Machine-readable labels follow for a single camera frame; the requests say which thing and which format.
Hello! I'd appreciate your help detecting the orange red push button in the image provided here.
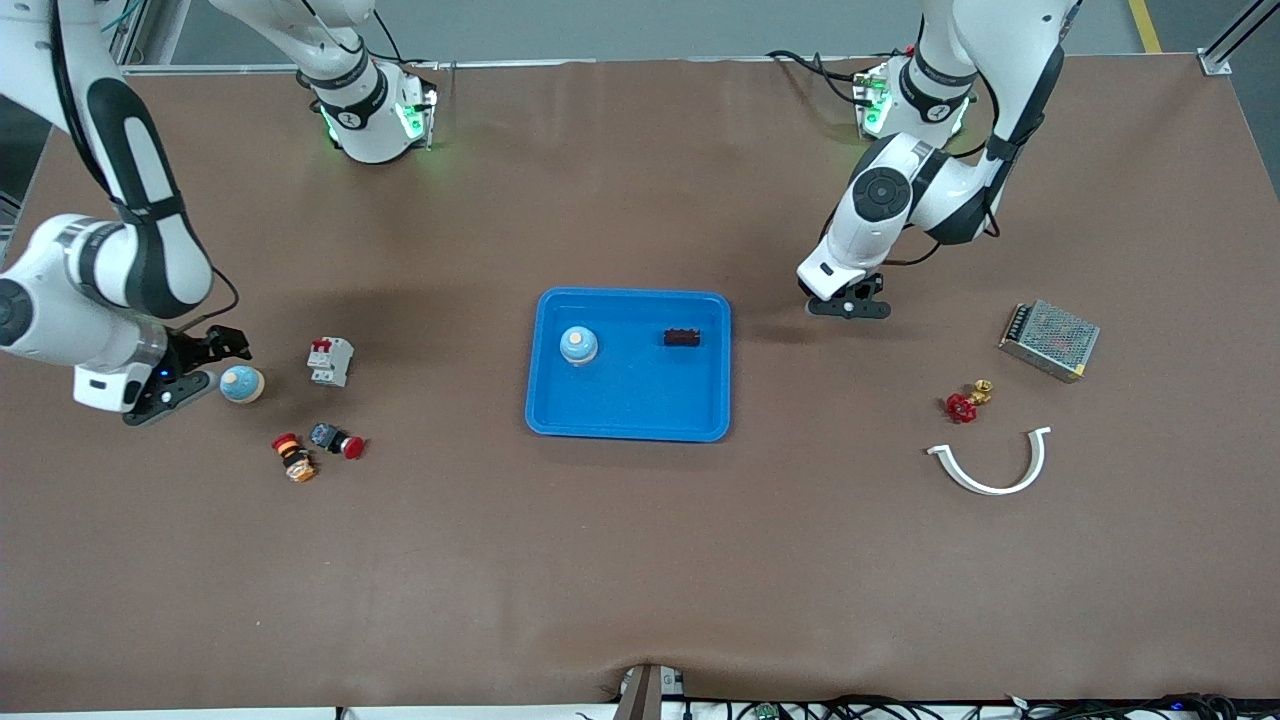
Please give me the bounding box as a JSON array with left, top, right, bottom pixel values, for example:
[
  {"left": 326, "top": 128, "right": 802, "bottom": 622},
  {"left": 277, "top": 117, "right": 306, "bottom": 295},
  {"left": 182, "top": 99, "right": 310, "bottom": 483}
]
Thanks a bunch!
[{"left": 271, "top": 432, "right": 319, "bottom": 484}]

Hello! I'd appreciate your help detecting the white red circuit breaker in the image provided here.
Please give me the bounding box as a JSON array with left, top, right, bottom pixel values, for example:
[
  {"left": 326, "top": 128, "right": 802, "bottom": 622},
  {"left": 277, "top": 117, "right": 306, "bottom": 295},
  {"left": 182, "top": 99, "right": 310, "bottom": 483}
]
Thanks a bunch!
[{"left": 306, "top": 336, "right": 355, "bottom": 388}]

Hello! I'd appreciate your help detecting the red emergency stop button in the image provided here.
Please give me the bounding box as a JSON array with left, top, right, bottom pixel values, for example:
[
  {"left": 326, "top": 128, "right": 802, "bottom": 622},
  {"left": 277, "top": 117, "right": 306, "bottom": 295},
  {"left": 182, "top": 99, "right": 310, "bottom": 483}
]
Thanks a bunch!
[{"left": 308, "top": 422, "right": 367, "bottom": 461}]

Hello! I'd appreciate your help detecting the metal mesh power supply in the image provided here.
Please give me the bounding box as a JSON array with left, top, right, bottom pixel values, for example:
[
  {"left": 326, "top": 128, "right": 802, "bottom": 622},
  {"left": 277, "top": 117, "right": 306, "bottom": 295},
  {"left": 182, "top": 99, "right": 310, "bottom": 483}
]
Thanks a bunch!
[{"left": 998, "top": 299, "right": 1102, "bottom": 384}]

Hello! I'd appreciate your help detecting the blue plastic tray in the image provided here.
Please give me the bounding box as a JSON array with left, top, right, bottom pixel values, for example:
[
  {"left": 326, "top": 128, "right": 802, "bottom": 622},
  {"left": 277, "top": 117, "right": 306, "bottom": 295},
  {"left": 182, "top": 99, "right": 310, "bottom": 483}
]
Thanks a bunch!
[{"left": 525, "top": 287, "right": 733, "bottom": 444}]

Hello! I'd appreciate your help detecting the white curved plastic clamp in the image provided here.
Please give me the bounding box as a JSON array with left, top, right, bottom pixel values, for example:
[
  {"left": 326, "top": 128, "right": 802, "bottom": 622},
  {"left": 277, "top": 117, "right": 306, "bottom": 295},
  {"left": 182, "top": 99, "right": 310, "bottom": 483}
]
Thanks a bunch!
[{"left": 926, "top": 427, "right": 1053, "bottom": 497}]

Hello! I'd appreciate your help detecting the brown table mat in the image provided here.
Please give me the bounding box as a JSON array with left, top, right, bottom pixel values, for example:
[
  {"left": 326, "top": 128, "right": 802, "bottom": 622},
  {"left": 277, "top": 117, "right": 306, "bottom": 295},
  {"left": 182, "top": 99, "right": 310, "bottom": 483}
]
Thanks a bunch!
[{"left": 0, "top": 55, "right": 1280, "bottom": 713}]

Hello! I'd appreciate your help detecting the red handled brass valve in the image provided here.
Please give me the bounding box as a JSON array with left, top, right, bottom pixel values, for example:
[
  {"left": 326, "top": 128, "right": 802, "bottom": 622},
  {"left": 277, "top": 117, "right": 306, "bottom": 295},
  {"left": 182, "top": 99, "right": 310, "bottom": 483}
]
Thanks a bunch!
[{"left": 945, "top": 379, "right": 995, "bottom": 424}]

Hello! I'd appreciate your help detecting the black left arm base cable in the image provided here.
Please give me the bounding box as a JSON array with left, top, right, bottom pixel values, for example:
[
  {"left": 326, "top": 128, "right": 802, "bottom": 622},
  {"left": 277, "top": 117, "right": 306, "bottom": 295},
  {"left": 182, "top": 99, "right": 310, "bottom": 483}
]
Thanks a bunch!
[{"left": 768, "top": 48, "right": 863, "bottom": 109}]

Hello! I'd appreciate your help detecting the black arm base cable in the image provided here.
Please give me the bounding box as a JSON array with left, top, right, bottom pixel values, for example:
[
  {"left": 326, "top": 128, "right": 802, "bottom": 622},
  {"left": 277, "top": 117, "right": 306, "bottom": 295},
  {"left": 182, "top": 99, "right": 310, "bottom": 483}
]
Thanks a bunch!
[
  {"left": 368, "top": 10, "right": 441, "bottom": 71},
  {"left": 768, "top": 48, "right": 863, "bottom": 109}
]

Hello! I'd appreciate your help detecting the black right arm base cable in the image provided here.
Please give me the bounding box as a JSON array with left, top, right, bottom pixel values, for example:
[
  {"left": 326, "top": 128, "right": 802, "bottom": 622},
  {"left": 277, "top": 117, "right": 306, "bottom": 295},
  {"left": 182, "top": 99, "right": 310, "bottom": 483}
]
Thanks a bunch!
[{"left": 368, "top": 10, "right": 441, "bottom": 71}]

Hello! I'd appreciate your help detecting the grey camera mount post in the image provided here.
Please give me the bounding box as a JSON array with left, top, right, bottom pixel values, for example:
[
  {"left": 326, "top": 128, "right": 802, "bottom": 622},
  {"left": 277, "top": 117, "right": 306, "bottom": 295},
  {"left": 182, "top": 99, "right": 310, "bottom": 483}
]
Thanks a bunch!
[{"left": 612, "top": 662, "right": 689, "bottom": 720}]

